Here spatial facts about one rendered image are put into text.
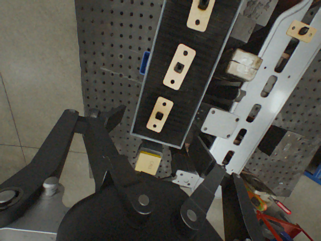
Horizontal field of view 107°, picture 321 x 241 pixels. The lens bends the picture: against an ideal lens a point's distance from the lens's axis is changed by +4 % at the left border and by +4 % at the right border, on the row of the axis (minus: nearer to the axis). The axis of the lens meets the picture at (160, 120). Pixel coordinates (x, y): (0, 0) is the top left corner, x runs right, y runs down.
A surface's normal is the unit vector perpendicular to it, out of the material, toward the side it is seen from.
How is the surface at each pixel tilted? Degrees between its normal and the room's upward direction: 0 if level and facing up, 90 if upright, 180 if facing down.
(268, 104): 0
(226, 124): 0
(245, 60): 0
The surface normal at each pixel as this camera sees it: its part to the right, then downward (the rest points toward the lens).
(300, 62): -0.01, 0.30
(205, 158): -0.92, -0.38
